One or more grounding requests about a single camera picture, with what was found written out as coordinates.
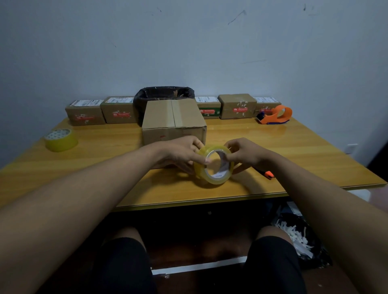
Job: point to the orange utility knife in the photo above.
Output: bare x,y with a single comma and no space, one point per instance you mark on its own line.
268,174

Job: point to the person's left thumb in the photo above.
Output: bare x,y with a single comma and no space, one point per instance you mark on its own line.
200,159

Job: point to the black bin with bag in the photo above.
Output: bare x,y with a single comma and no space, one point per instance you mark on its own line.
145,94

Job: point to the yellow tape roll white core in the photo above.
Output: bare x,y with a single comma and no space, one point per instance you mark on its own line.
61,141

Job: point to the clear yellow tape roll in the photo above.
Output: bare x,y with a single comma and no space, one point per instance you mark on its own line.
198,171

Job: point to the person's right hand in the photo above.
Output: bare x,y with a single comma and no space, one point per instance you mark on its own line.
250,153

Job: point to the person's right forearm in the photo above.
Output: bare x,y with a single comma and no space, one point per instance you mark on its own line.
327,212

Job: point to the small labelled cardboard box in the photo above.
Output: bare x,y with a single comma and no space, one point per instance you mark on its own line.
265,104
118,110
85,115

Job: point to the small cardboard box red sticker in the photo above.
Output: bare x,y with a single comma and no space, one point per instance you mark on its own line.
237,106

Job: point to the person's right thumb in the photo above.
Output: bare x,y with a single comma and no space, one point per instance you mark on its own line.
229,157

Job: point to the person's right leg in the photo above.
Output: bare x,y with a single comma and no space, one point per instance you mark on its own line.
271,231

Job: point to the white strip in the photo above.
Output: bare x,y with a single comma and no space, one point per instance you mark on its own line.
197,267

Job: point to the large plain cardboard box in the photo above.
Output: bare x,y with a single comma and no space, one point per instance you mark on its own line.
172,118

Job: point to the black bag of paper scraps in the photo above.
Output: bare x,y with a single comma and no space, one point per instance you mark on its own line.
300,236

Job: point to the person's left hand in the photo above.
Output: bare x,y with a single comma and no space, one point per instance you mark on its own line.
175,151

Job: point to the small box green stripe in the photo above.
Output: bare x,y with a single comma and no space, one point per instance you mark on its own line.
208,107

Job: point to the black shorts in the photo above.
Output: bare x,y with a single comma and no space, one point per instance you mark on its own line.
272,266

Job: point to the person's left forearm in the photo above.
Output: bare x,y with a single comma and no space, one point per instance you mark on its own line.
75,209

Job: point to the orange tape dispenser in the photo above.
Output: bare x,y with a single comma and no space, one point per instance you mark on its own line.
275,116

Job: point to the white wall socket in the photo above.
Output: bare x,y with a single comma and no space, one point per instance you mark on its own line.
351,148

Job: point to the person's left leg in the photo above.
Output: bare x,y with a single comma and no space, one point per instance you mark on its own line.
128,233

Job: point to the person's leg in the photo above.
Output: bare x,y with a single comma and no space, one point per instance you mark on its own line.
128,233
271,231

